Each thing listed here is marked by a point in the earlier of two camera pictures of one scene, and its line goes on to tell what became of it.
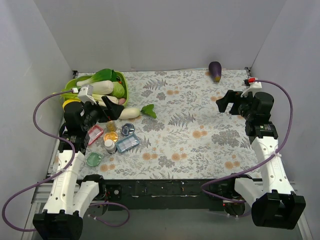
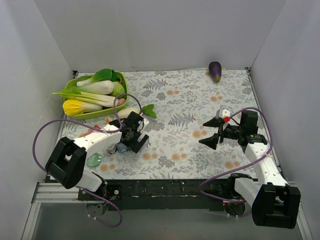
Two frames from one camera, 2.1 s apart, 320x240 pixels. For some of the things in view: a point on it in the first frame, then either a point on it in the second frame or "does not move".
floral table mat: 190,138 does not move
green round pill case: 94,159 does not move
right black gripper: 235,103 -> 221,133
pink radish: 122,101 does not move
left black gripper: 102,111 -> 139,141
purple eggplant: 215,70 does not move
